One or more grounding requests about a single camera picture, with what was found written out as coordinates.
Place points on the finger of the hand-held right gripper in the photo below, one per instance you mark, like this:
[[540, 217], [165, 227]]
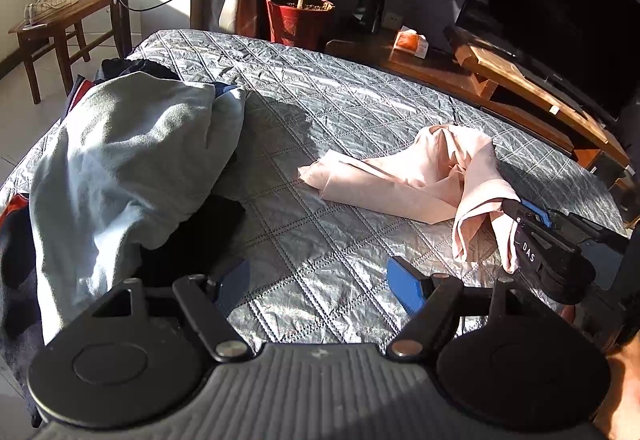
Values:
[[537, 215], [512, 210]]

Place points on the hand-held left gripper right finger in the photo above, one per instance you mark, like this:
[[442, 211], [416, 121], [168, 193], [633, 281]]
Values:
[[405, 282]]

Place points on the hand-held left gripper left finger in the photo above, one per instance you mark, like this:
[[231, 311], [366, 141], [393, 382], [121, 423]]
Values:
[[232, 280]]

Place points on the pink garment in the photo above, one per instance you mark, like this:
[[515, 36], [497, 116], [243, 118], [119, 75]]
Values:
[[425, 170]]

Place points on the person's right forearm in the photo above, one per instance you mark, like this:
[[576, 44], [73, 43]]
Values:
[[625, 385]]

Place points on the wooden television stand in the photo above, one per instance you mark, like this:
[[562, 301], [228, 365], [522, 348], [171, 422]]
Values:
[[525, 85]]

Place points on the light blue garment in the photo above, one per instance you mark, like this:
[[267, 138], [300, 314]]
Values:
[[125, 160]]

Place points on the silver quilted blanket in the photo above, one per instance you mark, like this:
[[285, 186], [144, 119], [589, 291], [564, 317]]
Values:
[[325, 120]]

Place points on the orange tissue box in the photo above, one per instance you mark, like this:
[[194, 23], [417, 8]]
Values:
[[410, 44]]

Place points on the black television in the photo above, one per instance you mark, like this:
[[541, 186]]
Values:
[[550, 10]]

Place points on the navy garment with red stripes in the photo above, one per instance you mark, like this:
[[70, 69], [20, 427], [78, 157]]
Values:
[[15, 270]]

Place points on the black speaker device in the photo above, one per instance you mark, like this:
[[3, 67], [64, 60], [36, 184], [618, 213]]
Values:
[[370, 5]]

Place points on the red flower pot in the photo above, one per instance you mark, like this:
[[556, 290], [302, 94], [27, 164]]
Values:
[[295, 28]]

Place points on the wooden chair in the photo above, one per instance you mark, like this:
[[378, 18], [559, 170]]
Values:
[[60, 10]]

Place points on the wall outlet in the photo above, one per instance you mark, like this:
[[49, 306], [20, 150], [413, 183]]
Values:
[[392, 19]]

